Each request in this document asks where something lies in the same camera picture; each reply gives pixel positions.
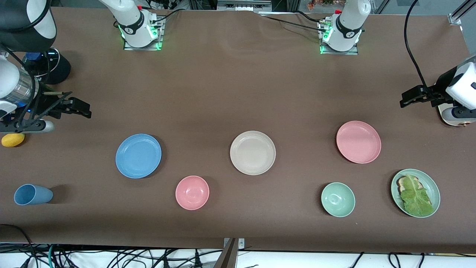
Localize pink plate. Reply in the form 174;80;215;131
336;121;382;164

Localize blue plate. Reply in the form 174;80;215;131
115;134;162;179

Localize beige toaster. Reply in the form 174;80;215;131
438;103;476;127

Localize yellow lemon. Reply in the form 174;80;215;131
1;133;25;147

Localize toasted bread slice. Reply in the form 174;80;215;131
396;176;422;194

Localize blue cup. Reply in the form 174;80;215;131
14;184;54;206

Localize green plate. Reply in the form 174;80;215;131
390;169;441;218

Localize green lettuce leaf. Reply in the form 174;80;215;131
400;174;435;217

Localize green bowl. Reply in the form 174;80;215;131
321;182;356;218

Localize orange artificial flowers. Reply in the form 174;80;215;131
307;0;346;10

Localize pink bowl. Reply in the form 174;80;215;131
175;175;210;211

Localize beige plate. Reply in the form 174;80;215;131
229;131;276;176

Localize grey electronics box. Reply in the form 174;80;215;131
217;0;272;13

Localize brown support beam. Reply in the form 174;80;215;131
214;238;238;268

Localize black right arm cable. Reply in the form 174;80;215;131
0;43;51;129

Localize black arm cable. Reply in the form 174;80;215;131
0;43;51;129
404;0;435;98

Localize dark pot with blue handle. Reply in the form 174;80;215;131
22;48;71;85

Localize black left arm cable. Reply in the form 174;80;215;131
404;0;435;98

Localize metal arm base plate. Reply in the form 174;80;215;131
124;17;163;51
319;20;358;55

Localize aluminium frame profile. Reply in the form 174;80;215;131
448;0;476;26

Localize black base cable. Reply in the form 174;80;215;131
260;14;323;32
151;8;186;28
293;10;325;24

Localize metal table edge bracket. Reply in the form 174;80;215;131
223;237;245;249

